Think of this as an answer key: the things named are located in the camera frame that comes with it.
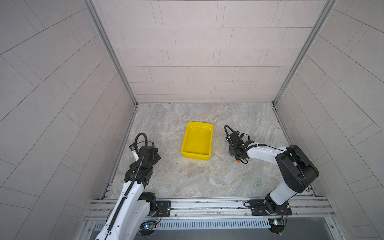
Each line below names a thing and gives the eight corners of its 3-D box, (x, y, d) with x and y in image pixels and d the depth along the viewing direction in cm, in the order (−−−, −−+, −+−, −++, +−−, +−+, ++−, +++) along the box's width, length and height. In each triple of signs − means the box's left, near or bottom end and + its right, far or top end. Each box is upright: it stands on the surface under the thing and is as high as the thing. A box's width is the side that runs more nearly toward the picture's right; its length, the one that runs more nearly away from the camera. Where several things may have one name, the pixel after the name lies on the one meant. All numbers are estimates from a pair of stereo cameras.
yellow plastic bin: (180, 157, 91) (179, 152, 85) (187, 126, 105) (187, 120, 100) (210, 161, 89) (211, 156, 84) (213, 129, 104) (214, 124, 98)
